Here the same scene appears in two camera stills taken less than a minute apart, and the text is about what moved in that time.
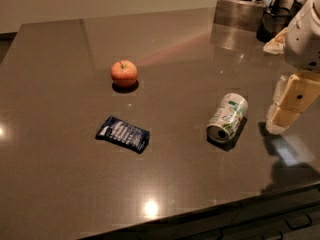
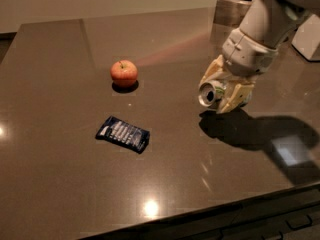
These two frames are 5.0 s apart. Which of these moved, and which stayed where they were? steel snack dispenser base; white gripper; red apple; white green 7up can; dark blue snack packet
Moved: white gripper; white green 7up can
Stayed: red apple; dark blue snack packet; steel snack dispenser base
